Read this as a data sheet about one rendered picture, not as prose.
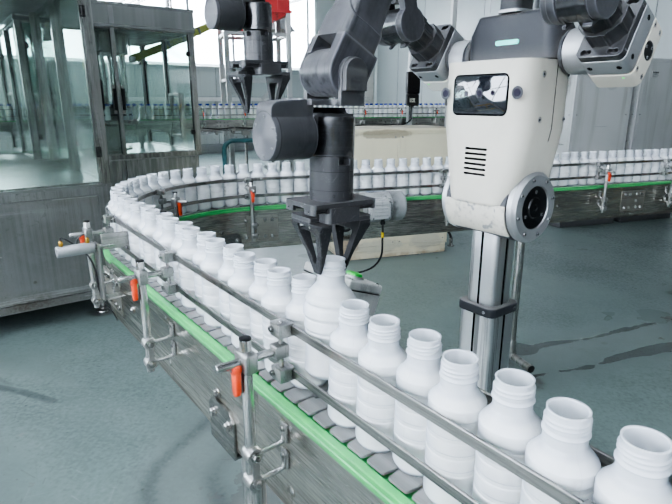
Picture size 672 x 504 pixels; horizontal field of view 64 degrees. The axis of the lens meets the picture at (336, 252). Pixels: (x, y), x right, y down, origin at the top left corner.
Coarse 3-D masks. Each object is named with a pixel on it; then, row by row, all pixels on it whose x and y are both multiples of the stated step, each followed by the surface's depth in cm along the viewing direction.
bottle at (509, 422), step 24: (504, 384) 49; (528, 384) 50; (504, 408) 49; (528, 408) 49; (480, 432) 51; (504, 432) 49; (528, 432) 48; (480, 456) 51; (480, 480) 51; (504, 480) 49
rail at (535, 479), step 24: (144, 240) 123; (144, 264) 127; (192, 264) 102; (264, 312) 80; (336, 360) 66; (312, 384) 72; (384, 384) 59; (336, 408) 68; (456, 432) 51; (408, 456) 58; (504, 456) 47; (600, 456) 47; (432, 480) 55; (528, 480) 45
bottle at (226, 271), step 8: (224, 248) 94; (232, 248) 93; (240, 248) 94; (224, 256) 94; (232, 256) 93; (224, 264) 95; (232, 264) 94; (224, 272) 94; (232, 272) 93; (224, 280) 94; (224, 296) 95; (224, 304) 95; (224, 312) 96; (224, 328) 97
